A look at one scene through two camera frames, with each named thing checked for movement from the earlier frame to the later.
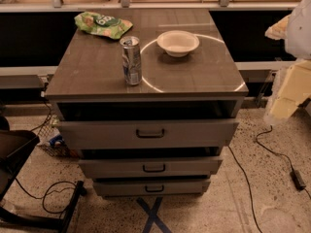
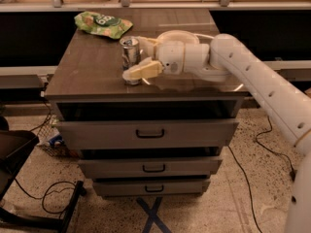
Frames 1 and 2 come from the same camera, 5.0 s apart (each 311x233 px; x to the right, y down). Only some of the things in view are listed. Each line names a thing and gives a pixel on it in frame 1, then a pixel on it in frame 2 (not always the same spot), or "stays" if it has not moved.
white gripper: (299, 33) -> (169, 56)
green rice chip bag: (109, 26) stays
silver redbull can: (131, 55) stays
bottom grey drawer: (155, 187) stays
